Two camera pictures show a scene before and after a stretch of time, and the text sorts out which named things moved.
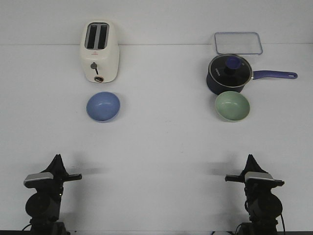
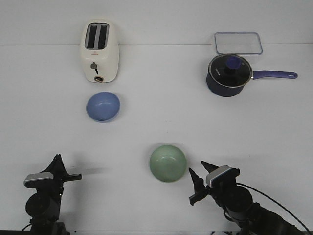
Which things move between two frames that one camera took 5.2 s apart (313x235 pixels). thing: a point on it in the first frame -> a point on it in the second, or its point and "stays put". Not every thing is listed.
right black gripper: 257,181 -> 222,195
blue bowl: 103,106 stays put
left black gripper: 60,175 stays put
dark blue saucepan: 234,72 stays put
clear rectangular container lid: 240,43 stays put
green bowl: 232,106 -> 168,163
